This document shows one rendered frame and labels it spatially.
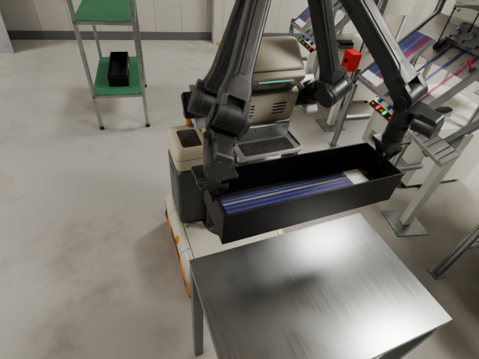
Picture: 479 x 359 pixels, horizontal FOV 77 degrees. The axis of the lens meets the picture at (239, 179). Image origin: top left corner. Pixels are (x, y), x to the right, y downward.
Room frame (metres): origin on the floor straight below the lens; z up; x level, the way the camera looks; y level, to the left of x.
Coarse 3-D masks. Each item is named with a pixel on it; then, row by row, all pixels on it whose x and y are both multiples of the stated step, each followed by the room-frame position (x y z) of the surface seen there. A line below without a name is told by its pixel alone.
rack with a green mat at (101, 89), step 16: (96, 0) 2.97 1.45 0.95; (112, 0) 3.03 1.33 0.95; (128, 0) 2.48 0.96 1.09; (80, 16) 2.45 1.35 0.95; (96, 16) 2.50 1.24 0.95; (112, 16) 2.54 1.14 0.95; (128, 16) 2.59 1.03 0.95; (96, 32) 3.17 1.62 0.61; (80, 48) 2.34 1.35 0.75; (96, 80) 2.63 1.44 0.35; (144, 80) 2.75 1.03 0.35; (96, 96) 2.35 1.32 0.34; (112, 96) 2.39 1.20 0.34; (128, 96) 2.44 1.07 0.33; (144, 96) 2.48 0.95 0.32; (96, 112) 2.34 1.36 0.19
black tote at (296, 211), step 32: (288, 160) 0.74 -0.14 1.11; (320, 160) 0.79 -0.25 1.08; (352, 160) 0.85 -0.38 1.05; (224, 192) 0.65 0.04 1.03; (320, 192) 0.60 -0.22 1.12; (352, 192) 0.64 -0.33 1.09; (384, 192) 0.70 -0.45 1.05; (224, 224) 0.47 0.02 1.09; (256, 224) 0.51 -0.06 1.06; (288, 224) 0.56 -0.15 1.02
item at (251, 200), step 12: (360, 168) 0.81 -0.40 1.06; (312, 180) 0.72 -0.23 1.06; (324, 180) 0.73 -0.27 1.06; (336, 180) 0.73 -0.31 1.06; (348, 180) 0.74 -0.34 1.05; (360, 180) 0.75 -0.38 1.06; (252, 192) 0.63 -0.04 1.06; (264, 192) 0.64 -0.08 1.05; (276, 192) 0.65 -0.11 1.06; (288, 192) 0.65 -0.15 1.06; (300, 192) 0.66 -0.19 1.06; (312, 192) 0.66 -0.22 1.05; (228, 204) 0.58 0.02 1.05; (240, 204) 0.58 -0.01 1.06; (252, 204) 0.59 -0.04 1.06; (264, 204) 0.59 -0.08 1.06
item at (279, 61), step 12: (276, 36) 1.00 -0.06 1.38; (288, 36) 1.01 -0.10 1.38; (264, 48) 0.94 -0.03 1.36; (276, 48) 0.96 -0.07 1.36; (288, 48) 0.98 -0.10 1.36; (264, 60) 0.92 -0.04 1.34; (276, 60) 0.93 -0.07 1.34; (288, 60) 0.95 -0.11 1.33; (300, 60) 0.97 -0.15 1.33; (264, 72) 0.90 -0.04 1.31; (276, 72) 0.90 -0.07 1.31; (288, 72) 0.92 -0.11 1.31; (300, 72) 0.94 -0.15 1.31; (252, 84) 0.88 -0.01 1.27; (264, 84) 0.91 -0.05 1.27; (276, 84) 0.93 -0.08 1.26; (288, 84) 0.96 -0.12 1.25
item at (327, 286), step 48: (288, 240) 0.67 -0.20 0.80; (336, 240) 0.70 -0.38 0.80; (192, 288) 0.51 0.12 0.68; (240, 288) 0.47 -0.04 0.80; (288, 288) 0.49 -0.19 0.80; (336, 288) 0.51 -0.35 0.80; (384, 288) 0.52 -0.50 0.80; (240, 336) 0.33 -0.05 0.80; (288, 336) 0.34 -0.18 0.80; (336, 336) 0.36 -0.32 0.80; (384, 336) 0.37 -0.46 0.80
